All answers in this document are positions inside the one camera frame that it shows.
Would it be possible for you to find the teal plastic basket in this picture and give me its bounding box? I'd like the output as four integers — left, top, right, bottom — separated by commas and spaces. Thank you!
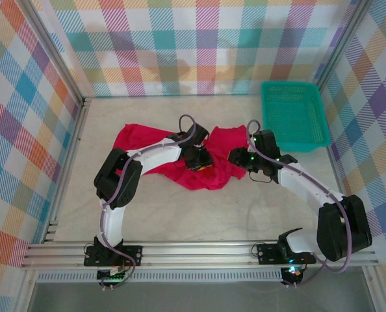
260, 81, 331, 153

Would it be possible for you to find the red t-shirt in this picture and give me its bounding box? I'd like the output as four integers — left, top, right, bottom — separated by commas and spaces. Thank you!
114, 123, 248, 191

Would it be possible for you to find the thin black right gripper wire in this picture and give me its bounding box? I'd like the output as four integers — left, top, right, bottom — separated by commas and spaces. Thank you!
248, 170, 274, 184

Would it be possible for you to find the aluminium side rail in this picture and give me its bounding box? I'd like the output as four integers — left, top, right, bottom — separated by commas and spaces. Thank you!
324, 145, 359, 241
42, 97, 92, 244

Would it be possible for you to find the long aluminium mounting rail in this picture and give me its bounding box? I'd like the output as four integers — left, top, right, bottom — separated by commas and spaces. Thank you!
19, 239, 380, 271

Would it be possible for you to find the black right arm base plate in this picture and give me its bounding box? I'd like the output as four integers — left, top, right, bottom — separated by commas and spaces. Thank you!
257, 242, 316, 265

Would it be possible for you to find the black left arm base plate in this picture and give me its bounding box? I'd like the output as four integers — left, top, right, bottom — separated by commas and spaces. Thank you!
84, 245, 143, 267

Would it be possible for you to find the grey slotted cable duct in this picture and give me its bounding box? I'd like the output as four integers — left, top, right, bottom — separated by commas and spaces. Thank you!
36, 272, 283, 283

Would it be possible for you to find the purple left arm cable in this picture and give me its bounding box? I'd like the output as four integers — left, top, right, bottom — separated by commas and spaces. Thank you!
98, 114, 210, 292

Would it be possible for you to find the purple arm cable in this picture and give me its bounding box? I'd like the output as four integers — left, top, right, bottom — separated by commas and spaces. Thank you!
98, 114, 210, 292
246, 119, 355, 289

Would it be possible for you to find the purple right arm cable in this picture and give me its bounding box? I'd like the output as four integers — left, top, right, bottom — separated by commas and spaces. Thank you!
246, 119, 355, 289

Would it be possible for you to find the aluminium corner post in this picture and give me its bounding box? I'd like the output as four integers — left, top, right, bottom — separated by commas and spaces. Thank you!
19, 0, 92, 108
315, 0, 376, 95

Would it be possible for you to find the aluminium frame leg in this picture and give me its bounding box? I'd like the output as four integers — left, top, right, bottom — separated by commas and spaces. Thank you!
16, 269, 40, 312
363, 265, 386, 312

